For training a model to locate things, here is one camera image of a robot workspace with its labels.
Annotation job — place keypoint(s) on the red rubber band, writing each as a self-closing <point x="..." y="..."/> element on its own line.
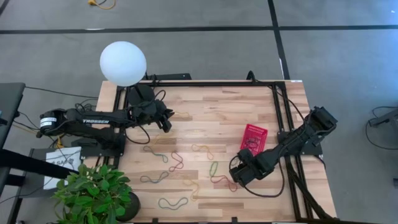
<point x="258" y="146"/>
<point x="179" y="162"/>
<point x="250" y="141"/>
<point x="233" y="188"/>

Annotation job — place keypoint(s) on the black power strip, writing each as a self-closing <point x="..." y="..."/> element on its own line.
<point x="174" y="76"/>

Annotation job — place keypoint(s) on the white label sticker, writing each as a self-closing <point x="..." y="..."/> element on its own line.
<point x="297" y="81"/>

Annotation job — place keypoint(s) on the white globe lamp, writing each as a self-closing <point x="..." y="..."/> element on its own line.
<point x="122" y="63"/>

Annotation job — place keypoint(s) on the green rubber band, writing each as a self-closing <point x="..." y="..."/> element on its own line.
<point x="211" y="174"/>

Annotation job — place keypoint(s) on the green potted plant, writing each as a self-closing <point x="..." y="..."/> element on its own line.
<point x="93" y="193"/>

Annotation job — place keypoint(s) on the yellow rubber band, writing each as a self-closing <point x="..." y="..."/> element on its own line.
<point x="182" y="112"/>
<point x="158" y="137"/>
<point x="209" y="153"/>
<point x="196" y="189"/>

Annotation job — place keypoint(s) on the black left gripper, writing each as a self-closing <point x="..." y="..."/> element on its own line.
<point x="149" y="112"/>

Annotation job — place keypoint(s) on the dark grey desk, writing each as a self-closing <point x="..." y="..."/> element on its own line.
<point x="11" y="105"/>

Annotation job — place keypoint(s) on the white paper sheet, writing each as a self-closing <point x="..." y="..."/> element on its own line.
<point x="62" y="158"/>

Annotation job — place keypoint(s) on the black floor stand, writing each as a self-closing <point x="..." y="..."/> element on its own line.
<point x="387" y="118"/>

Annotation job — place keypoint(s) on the black beam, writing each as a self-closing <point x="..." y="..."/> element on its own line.
<point x="25" y="162"/>

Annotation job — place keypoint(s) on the black aluminium table frame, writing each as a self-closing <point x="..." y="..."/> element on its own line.
<point x="217" y="84"/>

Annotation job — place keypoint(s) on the red plastic mesh bin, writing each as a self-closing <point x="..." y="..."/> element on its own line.
<point x="259" y="130"/>

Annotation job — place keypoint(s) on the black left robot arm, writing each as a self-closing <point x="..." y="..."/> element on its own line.
<point x="96" y="121"/>

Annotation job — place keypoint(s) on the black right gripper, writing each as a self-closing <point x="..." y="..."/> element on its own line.
<point x="248" y="166"/>

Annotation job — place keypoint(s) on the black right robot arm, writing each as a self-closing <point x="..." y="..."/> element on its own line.
<point x="292" y="141"/>

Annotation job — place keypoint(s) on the teal rubber band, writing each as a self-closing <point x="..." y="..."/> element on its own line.
<point x="155" y="154"/>
<point x="173" y="206"/>
<point x="155" y="180"/>

